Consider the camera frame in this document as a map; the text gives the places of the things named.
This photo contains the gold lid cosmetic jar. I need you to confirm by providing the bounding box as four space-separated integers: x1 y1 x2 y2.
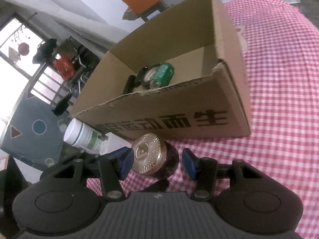
132 133 179 179

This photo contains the white supplement bottle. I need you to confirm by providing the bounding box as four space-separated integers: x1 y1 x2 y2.
63 118 105 155

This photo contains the black gold lipstick tube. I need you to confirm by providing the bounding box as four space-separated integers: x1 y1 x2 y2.
123 75 136 94

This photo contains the black electrical tape roll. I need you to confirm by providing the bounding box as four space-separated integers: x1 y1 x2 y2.
140 64 159 90

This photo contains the green dropper bottle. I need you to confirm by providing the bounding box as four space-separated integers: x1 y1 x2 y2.
150 63 175 89

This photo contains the white power adapter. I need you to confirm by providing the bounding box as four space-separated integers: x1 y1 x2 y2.
99 132 131 155

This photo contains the black oval case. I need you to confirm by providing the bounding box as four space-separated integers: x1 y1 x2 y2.
134 66 148 87

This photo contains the blue play mat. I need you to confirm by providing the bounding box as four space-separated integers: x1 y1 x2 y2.
1 94 70 171

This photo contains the brown cardboard box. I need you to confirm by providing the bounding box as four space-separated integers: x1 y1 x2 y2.
71 0 251 139

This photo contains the wheelchair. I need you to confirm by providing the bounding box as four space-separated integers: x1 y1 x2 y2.
53 37 101 93

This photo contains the red plastic bag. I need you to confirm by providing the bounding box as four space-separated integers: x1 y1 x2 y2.
53 56 76 81

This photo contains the red white checkered tablecloth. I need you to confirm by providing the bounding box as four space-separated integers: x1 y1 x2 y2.
84 0 319 239

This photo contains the grey white curtain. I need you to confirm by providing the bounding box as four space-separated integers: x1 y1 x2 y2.
4 0 129 58

